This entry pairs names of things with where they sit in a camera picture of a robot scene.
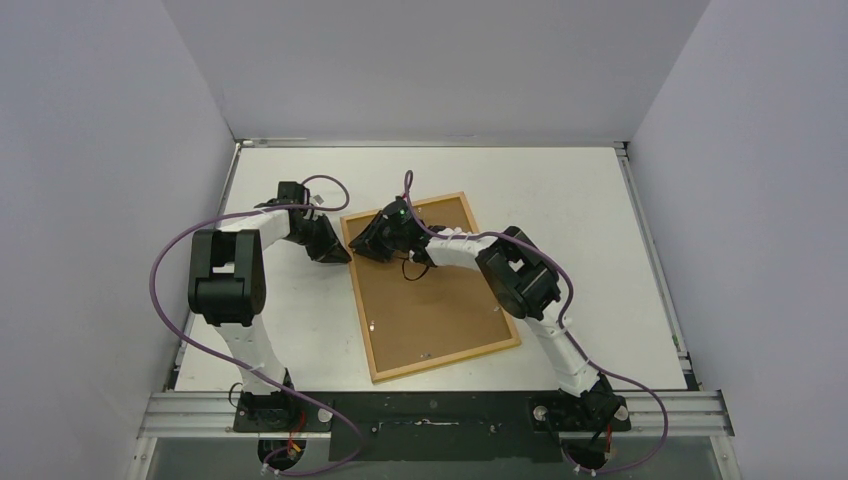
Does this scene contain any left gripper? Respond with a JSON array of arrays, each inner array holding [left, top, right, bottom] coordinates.
[[287, 213, 351, 264]]

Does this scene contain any yellow picture frame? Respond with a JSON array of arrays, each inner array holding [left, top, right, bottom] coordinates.
[[339, 191, 523, 385]]

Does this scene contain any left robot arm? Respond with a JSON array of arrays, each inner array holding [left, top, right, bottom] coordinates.
[[187, 181, 351, 431]]

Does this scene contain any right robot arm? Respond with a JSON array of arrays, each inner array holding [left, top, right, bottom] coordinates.
[[349, 196, 630, 431]]

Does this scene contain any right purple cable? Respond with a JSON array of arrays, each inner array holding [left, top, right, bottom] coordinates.
[[402, 169, 670, 477]]

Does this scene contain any purple cable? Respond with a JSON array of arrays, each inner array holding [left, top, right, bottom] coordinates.
[[402, 169, 670, 477], [148, 174, 367, 478]]

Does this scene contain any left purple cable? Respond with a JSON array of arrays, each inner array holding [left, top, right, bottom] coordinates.
[[148, 174, 367, 478]]

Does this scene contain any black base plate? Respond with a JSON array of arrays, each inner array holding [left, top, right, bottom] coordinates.
[[232, 391, 631, 463]]

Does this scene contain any aluminium front rail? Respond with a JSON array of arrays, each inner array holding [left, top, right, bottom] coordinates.
[[126, 390, 741, 479]]

